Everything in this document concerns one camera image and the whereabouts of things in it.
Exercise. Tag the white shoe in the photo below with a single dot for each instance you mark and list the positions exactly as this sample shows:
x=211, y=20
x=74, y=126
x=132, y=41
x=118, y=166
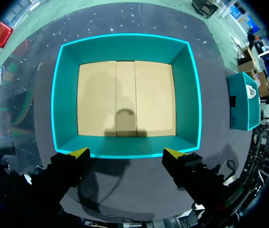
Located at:
x=251, y=91

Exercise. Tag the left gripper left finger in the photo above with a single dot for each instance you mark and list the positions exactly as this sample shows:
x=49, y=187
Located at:
x=63, y=171

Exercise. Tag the large open teal box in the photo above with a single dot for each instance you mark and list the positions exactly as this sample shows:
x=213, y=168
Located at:
x=126, y=95

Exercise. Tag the small teal box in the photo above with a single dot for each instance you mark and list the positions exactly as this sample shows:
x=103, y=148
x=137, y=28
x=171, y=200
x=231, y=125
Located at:
x=242, y=104

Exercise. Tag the person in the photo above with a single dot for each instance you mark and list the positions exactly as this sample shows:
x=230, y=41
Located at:
x=251, y=39

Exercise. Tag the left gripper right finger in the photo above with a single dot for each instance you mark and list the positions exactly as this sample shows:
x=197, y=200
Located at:
x=186, y=171

